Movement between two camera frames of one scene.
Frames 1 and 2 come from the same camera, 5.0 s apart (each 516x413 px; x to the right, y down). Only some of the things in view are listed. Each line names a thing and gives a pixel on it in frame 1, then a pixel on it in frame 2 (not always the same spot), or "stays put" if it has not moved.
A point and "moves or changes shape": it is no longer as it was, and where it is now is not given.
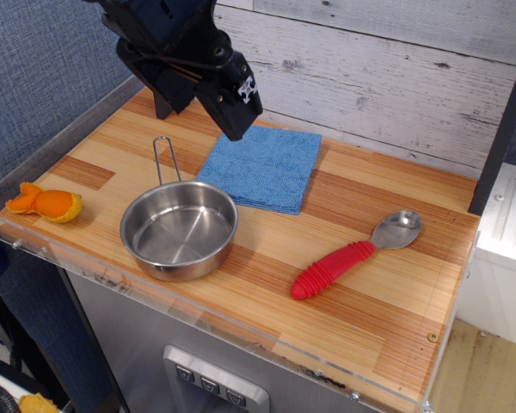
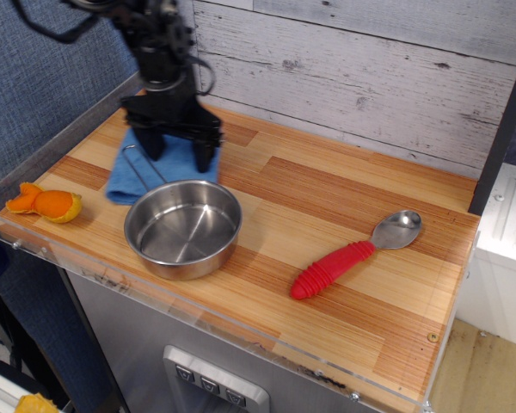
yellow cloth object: [36, 403] stays put
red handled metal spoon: [394, 230] stays put
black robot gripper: [173, 45] to [176, 112]
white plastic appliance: [498, 292] stays put
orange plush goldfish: [57, 206] stays put
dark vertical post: [490, 173] stays put
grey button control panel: [195, 384] stays put
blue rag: [270, 168] to [133, 170]
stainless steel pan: [179, 231] moves or changes shape
